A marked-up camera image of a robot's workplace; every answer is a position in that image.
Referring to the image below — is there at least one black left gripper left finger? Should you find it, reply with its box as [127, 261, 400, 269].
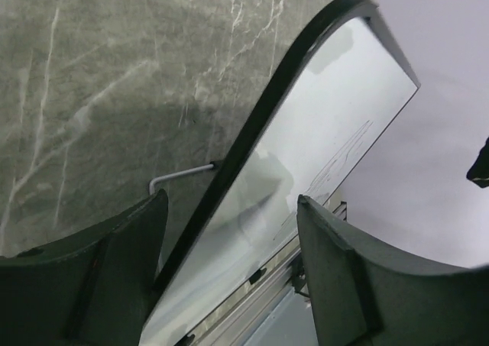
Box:
[1, 191, 168, 345]

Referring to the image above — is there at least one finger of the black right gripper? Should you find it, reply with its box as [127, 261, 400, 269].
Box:
[466, 138, 489, 188]

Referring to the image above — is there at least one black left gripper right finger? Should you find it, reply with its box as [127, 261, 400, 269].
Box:
[297, 196, 488, 345]

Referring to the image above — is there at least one silver whiteboard stand wire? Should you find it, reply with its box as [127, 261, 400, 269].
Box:
[148, 161, 219, 194]

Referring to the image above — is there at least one white board black frame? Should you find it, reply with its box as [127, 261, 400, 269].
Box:
[141, 0, 419, 345]

